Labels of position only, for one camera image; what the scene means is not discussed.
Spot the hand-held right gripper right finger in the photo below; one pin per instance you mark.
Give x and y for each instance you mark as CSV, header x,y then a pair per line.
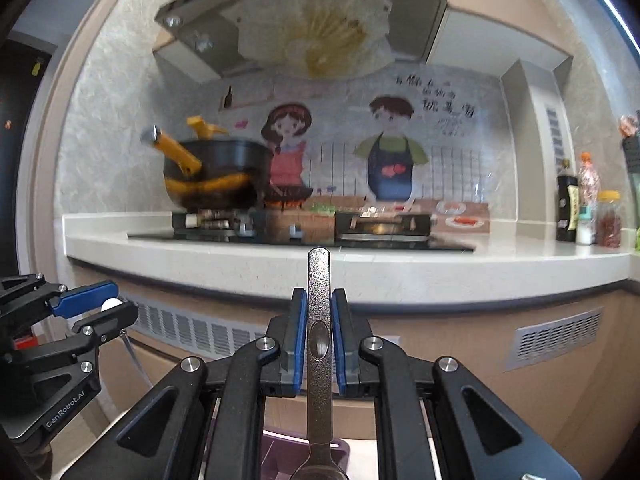
x,y
340,340

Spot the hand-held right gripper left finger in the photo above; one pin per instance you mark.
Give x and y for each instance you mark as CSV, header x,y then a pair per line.
x,y
299,340

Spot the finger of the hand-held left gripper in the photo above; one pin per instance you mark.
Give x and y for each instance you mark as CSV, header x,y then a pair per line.
x,y
85,297
112,320

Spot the white utensil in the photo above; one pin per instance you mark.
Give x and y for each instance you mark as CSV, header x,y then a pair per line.
x,y
111,304

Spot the metal spoon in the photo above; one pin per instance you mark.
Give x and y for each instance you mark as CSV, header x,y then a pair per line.
x,y
318,285

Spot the purple utensil holder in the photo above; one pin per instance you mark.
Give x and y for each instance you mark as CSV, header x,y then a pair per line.
x,y
280,455

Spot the long cabinet vent grille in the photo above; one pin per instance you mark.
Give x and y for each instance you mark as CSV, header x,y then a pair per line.
x,y
200,325

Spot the black gas stove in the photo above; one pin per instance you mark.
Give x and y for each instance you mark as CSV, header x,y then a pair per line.
x,y
380,225

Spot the black door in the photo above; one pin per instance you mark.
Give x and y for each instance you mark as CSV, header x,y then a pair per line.
x,y
20,135

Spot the small cabinet vent grille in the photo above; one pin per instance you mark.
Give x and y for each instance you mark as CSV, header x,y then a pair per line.
x,y
557,337

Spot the dark sauce bottle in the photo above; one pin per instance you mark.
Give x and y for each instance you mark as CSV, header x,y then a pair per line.
x,y
567,205

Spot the small white bottle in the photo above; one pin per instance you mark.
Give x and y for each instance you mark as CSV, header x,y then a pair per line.
x,y
586,232

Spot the jar with yellow lid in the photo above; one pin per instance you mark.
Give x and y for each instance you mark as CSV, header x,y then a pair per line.
x,y
609,220

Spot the plastic bottle with orange cap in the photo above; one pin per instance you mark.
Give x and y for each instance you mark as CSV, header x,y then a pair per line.
x,y
589,180

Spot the glass range hood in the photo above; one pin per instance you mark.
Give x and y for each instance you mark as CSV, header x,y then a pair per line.
x,y
300,20

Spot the white light strip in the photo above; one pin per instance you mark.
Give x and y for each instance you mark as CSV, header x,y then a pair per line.
x,y
612,7

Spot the cartoon wall poster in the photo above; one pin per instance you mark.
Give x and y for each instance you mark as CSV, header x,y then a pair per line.
x,y
390,160

